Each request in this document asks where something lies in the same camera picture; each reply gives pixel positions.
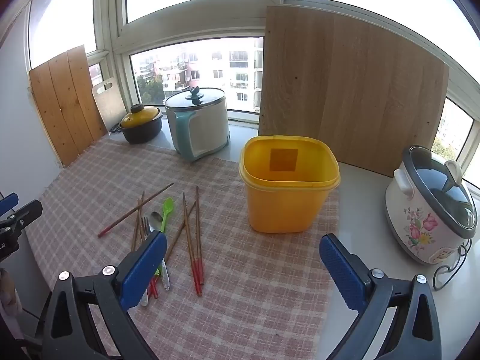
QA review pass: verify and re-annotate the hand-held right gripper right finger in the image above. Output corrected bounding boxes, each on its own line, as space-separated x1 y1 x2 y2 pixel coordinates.
319 233 445 360

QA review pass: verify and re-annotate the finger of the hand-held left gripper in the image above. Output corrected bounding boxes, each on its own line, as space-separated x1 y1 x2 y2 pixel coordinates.
0 199 43 234
0 193 19 214

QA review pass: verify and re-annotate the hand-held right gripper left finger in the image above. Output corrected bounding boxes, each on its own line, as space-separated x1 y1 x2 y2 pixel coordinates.
35 232 167 360

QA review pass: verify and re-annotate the pile of wooden chopsticks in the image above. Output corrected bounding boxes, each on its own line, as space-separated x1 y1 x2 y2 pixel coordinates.
97 183 205 298

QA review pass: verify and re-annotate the green plastic spoon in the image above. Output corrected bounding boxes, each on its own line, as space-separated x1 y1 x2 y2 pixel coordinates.
152 197 175 278

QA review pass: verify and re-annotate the yellow plastic bin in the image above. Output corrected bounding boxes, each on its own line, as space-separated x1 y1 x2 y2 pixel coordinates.
239 135 341 233

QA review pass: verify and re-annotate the person's left forearm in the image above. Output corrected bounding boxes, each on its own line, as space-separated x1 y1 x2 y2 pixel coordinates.
0 266 24 317

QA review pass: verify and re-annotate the metal spoon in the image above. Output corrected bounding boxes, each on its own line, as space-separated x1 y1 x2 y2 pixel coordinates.
150 211 171 291

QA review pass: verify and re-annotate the pink checkered cloth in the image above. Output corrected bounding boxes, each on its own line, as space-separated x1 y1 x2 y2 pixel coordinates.
28 135 340 360

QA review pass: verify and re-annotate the floral white rice cooker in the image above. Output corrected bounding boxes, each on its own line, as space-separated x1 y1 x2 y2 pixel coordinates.
384 145 478 265

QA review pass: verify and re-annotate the pine plank board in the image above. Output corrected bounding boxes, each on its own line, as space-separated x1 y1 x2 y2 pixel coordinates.
29 45 108 167

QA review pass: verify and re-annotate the small wooden cutting board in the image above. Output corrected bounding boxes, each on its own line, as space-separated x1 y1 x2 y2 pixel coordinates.
92 77 127 132

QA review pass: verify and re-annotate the yellow-lidded clay pot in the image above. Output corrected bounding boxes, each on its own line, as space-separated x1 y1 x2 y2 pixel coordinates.
118 103 164 145

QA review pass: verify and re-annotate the white teal electric pot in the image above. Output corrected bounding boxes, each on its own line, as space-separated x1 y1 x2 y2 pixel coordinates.
164 86 230 161

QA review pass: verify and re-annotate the large oak board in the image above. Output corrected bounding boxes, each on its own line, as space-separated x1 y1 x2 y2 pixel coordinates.
258 5 450 178

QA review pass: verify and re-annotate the white window frame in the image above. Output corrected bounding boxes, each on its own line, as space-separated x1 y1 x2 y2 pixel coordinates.
26 0 480 196

